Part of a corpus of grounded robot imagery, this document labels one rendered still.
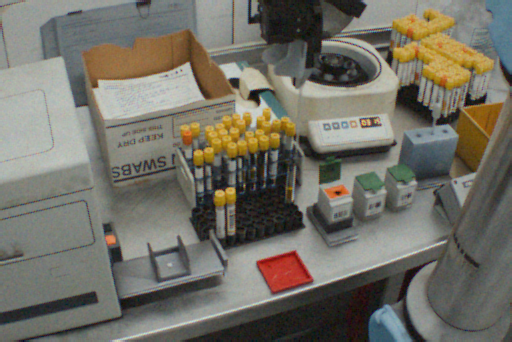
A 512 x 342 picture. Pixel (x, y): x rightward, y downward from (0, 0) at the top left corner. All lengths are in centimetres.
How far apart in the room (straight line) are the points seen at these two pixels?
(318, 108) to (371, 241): 29
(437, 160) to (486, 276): 66
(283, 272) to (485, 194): 55
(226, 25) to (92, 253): 76
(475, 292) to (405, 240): 53
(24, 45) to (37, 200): 65
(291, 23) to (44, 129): 35
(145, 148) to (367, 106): 43
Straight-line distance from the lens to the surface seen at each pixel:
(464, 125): 124
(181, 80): 130
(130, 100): 125
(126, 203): 110
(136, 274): 92
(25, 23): 132
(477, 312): 56
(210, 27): 141
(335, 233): 102
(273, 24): 82
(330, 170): 101
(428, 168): 116
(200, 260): 93
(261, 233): 101
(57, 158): 72
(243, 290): 94
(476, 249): 50
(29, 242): 78
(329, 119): 120
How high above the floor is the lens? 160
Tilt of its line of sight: 39 degrees down
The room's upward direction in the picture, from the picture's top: 2 degrees clockwise
